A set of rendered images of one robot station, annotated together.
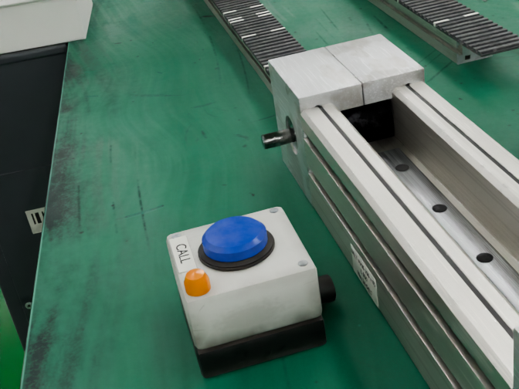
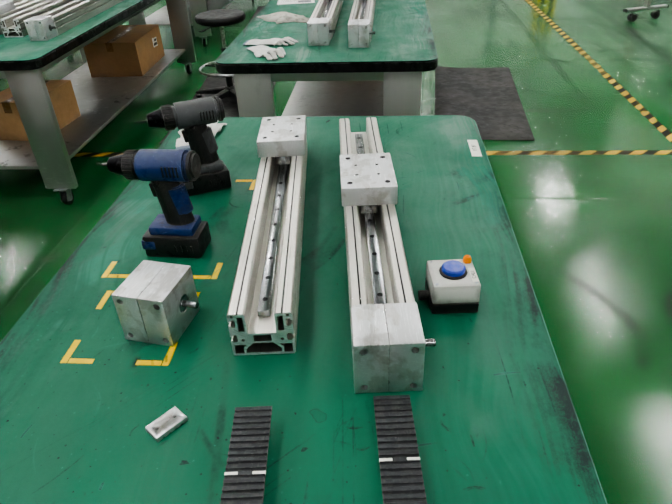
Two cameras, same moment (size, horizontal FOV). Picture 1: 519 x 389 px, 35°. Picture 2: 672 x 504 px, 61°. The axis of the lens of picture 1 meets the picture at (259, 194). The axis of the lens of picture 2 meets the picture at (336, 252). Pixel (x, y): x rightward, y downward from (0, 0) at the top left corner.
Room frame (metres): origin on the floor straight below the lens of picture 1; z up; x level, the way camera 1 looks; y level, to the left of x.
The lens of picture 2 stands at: (1.24, -0.04, 1.42)
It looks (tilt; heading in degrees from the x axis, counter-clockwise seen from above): 34 degrees down; 190
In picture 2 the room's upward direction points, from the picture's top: 3 degrees counter-clockwise
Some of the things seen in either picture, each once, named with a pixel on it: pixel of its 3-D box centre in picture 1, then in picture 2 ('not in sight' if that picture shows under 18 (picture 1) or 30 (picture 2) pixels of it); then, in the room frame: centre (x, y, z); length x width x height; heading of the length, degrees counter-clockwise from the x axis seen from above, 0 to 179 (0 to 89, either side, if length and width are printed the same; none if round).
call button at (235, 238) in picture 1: (235, 243); (453, 270); (0.43, 0.02, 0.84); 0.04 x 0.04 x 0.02
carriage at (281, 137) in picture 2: not in sight; (283, 140); (-0.04, -0.38, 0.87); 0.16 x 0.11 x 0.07; 9
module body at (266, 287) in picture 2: not in sight; (278, 208); (0.21, -0.34, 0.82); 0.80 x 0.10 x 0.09; 9
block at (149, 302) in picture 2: not in sight; (164, 303); (0.55, -0.46, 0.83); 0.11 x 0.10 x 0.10; 84
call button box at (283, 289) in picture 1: (256, 282); (447, 285); (0.43, 0.01, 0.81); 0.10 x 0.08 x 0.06; 99
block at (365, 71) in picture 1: (334, 121); (394, 346); (0.61, -0.07, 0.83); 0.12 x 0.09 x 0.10; 99
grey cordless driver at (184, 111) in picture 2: not in sight; (185, 148); (0.06, -0.60, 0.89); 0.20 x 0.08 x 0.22; 121
